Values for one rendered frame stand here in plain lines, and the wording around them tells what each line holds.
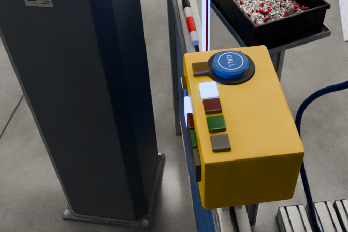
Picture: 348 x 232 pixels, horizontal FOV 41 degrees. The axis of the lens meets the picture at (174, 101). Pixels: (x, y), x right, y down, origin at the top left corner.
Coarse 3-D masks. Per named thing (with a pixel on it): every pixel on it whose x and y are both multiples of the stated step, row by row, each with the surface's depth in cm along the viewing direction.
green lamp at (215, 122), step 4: (212, 116) 47; (216, 116) 47; (220, 116) 47; (208, 120) 47; (212, 120) 47; (216, 120) 47; (220, 120) 47; (224, 120) 47; (208, 124) 47; (212, 124) 47; (216, 124) 47; (220, 124) 47; (224, 124) 47; (208, 128) 46; (212, 128) 46; (216, 128) 46; (220, 128) 46; (224, 128) 46; (212, 132) 46
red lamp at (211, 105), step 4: (204, 100) 49; (208, 100) 49; (212, 100) 49; (216, 100) 49; (204, 104) 48; (208, 104) 48; (212, 104) 48; (216, 104) 48; (220, 104) 48; (204, 108) 48; (208, 108) 48; (212, 108) 48; (216, 108) 48; (220, 108) 48; (208, 112) 48; (212, 112) 48; (216, 112) 48; (220, 112) 48
